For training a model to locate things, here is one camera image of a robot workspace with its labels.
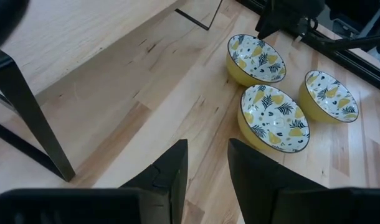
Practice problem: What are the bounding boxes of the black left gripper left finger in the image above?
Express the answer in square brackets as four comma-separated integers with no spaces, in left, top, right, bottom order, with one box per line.
[119,138,189,224]

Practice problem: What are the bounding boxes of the wooden shelf black metal legs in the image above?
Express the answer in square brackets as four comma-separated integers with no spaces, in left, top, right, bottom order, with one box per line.
[0,0,224,183]

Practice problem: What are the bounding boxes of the black aluminium table frame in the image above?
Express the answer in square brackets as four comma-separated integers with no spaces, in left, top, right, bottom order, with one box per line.
[235,0,380,96]

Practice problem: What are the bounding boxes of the yellow pear print bowl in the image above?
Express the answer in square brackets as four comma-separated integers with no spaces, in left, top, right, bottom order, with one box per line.
[237,83,311,154]
[298,70,360,124]
[226,33,287,88]

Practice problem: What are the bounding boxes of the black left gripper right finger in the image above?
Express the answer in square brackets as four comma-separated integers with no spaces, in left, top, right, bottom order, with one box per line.
[227,138,328,224]

